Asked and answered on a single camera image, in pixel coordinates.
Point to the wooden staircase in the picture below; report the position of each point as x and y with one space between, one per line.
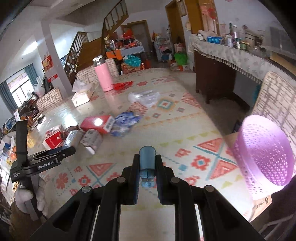
83 50

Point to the white tissue pack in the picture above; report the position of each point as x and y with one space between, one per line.
82 92

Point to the brown snack bag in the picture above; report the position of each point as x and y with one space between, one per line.
66 131

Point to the long red carton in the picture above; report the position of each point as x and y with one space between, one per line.
103 123

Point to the blue box on sideboard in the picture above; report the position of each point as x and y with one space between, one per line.
215 40

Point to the blue white crumpled wrapper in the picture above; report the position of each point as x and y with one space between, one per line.
124 122

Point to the checkered chair right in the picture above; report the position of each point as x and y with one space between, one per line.
276 102

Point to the red white spiral box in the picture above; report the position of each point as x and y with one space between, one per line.
53 137

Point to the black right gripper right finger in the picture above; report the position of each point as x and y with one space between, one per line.
200 213

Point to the green plastic bag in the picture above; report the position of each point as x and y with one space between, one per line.
181 58

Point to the pink thermos bottle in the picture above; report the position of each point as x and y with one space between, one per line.
103 73

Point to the grey white medicine box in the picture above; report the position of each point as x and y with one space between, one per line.
92 140

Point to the clear plastic bag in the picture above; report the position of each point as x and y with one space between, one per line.
146 98

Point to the white gloved left hand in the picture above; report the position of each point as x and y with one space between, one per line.
24 195

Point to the checkered chair far left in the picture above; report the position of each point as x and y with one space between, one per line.
49 101

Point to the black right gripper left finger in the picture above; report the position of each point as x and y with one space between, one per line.
93 213

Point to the cardboard box under basket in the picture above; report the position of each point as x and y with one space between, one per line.
260 198

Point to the red crumpled wrapper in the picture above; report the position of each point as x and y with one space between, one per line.
122 85

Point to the sideboard with lace cloth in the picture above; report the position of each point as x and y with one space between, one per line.
223 71

